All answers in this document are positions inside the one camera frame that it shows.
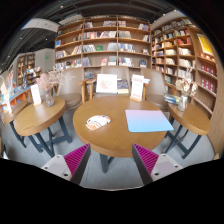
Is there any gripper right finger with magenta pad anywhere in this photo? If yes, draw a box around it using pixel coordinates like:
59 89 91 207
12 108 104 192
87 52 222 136
132 144 182 185

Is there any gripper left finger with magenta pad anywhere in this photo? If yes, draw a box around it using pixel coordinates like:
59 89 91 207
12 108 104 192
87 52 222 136
42 144 91 185

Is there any pink-blue gradient mouse pad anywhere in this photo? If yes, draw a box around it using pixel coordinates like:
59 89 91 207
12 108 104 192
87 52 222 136
125 110 173 133

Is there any round wooden left table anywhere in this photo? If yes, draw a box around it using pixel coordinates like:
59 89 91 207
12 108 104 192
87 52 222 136
14 97 71 157

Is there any round wooden table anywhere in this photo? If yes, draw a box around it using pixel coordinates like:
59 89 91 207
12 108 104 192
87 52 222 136
73 95 166 173
14 97 71 157
165 103 211 159

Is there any round wooden centre table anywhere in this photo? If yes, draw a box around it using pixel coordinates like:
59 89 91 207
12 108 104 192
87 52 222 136
73 95 166 173

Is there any round wooden right table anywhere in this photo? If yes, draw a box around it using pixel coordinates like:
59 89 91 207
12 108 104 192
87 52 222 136
165 103 211 159

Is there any stack of books right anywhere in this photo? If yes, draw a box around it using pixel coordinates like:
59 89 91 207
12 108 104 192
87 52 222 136
164 94 180 104

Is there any white sign card left table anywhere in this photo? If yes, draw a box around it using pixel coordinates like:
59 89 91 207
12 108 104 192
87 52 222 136
31 84 42 105

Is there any beige armchair left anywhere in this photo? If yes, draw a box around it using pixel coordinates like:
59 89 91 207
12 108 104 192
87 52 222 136
57 67 86 109

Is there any beige armchair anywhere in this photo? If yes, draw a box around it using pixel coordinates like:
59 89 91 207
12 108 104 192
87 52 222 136
57 67 86 109
141 68 168 111

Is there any beige armchair right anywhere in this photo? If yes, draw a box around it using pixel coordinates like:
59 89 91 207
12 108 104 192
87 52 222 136
141 68 168 111

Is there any white red standing sign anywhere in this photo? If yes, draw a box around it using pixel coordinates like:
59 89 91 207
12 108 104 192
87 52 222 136
130 74 144 102

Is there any glass vase with dried flowers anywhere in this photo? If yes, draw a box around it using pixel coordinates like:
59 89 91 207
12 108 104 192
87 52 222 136
175 68 198 112

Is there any book standing on chair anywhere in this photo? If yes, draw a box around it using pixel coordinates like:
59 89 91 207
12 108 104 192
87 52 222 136
117 79 129 94

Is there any glass vase with pink flowers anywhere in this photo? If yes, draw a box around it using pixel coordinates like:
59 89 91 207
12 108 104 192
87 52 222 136
36 67 62 107

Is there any white pink display board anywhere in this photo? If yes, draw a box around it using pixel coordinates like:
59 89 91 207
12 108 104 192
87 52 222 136
96 74 117 94

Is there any beige chair centre back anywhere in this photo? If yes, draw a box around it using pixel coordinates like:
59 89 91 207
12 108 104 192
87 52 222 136
89 66 130 98

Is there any wooden bookshelf far left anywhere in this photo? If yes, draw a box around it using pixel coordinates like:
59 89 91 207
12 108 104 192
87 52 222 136
17 53 35 88

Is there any large wooden bookshelf centre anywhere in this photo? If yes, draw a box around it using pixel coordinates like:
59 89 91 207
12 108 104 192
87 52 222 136
53 14 152 72

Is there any wooden bookshelf right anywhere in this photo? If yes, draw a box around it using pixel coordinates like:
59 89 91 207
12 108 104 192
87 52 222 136
151 13 224 153

